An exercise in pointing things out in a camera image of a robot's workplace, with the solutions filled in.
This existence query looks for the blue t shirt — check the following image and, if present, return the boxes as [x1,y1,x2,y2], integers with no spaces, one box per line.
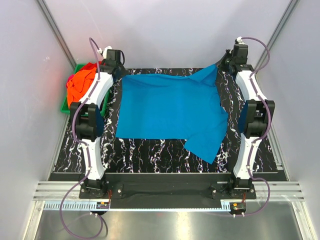
[116,64,228,164]

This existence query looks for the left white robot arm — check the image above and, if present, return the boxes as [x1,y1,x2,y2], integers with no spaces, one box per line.
[70,46,126,198]

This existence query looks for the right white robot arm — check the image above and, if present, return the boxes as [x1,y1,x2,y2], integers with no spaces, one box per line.
[219,40,275,199]

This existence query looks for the red t shirt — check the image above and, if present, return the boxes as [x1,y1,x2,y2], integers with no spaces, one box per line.
[79,62,101,74]

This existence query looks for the orange t shirt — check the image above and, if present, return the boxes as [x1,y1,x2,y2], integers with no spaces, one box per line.
[66,67,97,108]

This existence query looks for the pink t shirt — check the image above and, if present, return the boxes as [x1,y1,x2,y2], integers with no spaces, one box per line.
[65,74,74,88]

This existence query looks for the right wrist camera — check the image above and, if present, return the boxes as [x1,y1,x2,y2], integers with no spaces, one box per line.
[233,36,249,64]

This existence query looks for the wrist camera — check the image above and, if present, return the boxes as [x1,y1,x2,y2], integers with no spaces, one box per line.
[233,36,249,64]
[97,46,125,65]

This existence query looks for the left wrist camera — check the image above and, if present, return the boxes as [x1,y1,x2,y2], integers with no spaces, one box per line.
[97,46,125,65]

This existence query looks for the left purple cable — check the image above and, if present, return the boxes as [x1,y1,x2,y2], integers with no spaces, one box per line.
[59,37,108,237]

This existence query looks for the purple cable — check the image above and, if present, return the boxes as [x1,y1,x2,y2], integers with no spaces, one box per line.
[207,36,271,217]
[59,37,108,237]

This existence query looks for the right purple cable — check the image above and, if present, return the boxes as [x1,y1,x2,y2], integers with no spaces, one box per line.
[207,36,271,217]

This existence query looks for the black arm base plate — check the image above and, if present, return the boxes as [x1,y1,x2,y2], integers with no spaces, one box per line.
[79,173,257,200]

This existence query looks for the white slotted cable duct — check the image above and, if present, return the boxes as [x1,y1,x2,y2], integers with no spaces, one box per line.
[44,200,231,212]

